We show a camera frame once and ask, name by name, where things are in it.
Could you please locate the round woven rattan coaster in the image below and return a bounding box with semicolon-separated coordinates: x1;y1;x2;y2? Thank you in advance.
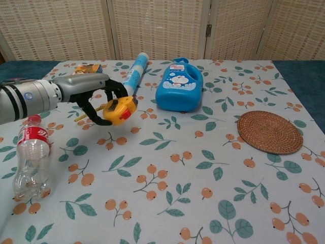
237;110;304;155

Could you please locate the floral printed tablecloth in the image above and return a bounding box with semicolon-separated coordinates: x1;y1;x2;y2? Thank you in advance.
0;58;325;244

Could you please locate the clear cola bottle red label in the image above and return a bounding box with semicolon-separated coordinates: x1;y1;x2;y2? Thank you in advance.
12;114;51;202

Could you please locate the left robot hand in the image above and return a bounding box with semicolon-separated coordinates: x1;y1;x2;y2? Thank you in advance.
52;73;129;127

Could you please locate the yellow tape measure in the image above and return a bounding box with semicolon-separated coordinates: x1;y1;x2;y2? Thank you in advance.
75;96;139;127

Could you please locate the blue white film roll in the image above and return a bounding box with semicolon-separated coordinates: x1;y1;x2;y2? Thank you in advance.
121;52;149;97

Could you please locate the blue and yellow carton box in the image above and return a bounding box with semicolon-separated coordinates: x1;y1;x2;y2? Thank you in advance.
73;63;104;76

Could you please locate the woven folding screen panel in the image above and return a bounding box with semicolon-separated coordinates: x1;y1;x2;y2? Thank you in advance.
106;0;208;60
258;0;325;61
203;0;276;60
0;0;114;62

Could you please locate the blue detergent bottle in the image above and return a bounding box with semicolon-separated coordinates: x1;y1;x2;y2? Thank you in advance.
155;57;204;112

